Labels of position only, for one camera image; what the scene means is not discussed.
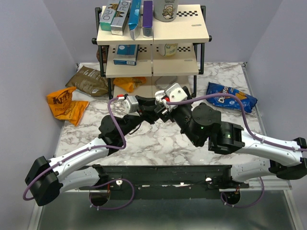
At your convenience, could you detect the silver Rio box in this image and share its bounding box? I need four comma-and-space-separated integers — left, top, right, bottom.
111, 0, 131, 36

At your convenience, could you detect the brown snack bag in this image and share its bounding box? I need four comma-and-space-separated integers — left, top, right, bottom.
65, 66, 108, 97

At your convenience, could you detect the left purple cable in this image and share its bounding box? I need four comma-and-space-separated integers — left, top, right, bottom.
23, 94, 135, 211

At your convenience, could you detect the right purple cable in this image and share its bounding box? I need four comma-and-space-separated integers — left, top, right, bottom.
163, 93, 307, 208

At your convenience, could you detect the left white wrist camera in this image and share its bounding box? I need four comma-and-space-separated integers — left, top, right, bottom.
122, 95, 139, 114

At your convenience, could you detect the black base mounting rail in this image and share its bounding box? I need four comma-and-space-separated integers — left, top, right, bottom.
90, 164, 249, 207

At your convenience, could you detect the white cartoon mug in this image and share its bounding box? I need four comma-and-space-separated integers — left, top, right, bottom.
153, 0, 178, 22

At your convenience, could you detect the purple cable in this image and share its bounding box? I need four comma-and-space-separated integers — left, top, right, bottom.
23, 94, 135, 211
163, 93, 307, 208

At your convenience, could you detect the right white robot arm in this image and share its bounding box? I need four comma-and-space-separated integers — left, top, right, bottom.
155, 83, 307, 188

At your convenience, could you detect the beige three-tier shelf rack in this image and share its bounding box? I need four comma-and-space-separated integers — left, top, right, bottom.
92, 4, 212, 98

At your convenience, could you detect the brown item behind shelf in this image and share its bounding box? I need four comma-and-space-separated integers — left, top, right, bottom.
96, 46, 109, 63

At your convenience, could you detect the blue razor box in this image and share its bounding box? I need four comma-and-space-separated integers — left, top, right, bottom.
113, 45, 139, 66

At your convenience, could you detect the grey silver pouch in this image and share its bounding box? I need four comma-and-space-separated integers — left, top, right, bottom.
155, 76, 177, 90

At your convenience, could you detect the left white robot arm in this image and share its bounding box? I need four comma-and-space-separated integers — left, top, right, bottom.
23, 95, 158, 207

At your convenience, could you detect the purple box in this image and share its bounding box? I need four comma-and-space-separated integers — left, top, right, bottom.
142, 0, 153, 38

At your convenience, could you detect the orange snack bag on shelf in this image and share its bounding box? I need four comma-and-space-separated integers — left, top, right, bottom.
113, 77, 147, 92

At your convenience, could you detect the orange Kettle chips bag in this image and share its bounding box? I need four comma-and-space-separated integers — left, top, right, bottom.
46, 87, 89, 127

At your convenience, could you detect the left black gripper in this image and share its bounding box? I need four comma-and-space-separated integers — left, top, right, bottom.
119, 96, 165, 138

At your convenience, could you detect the teal Rio box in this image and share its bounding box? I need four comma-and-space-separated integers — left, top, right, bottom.
99, 0, 120, 31

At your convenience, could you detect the blue Doritos bag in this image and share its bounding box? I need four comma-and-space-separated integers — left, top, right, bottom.
205, 81, 259, 114

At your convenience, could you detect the blue tall box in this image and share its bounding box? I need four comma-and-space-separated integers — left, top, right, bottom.
128, 0, 142, 40

